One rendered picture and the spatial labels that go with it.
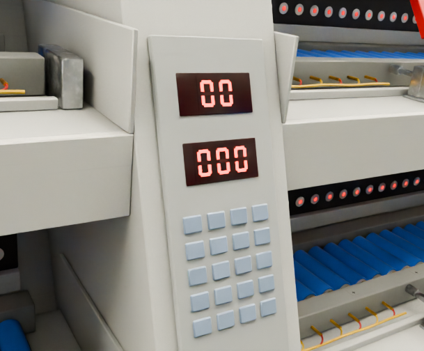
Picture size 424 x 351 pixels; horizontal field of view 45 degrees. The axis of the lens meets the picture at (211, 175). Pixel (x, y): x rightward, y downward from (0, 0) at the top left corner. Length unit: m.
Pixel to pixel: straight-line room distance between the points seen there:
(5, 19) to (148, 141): 0.23
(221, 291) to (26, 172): 0.12
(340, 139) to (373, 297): 0.17
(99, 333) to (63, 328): 0.07
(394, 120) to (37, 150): 0.24
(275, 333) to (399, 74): 0.26
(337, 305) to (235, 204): 0.18
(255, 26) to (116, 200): 0.13
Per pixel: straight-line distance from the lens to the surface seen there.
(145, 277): 0.27
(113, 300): 0.32
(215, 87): 0.28
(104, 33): 0.28
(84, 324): 0.38
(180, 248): 0.27
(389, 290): 0.48
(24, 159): 0.25
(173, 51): 0.27
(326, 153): 0.34
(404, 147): 0.40
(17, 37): 0.46
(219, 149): 0.27
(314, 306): 0.43
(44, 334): 0.42
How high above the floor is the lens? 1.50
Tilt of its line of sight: 3 degrees down
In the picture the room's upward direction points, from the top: 5 degrees counter-clockwise
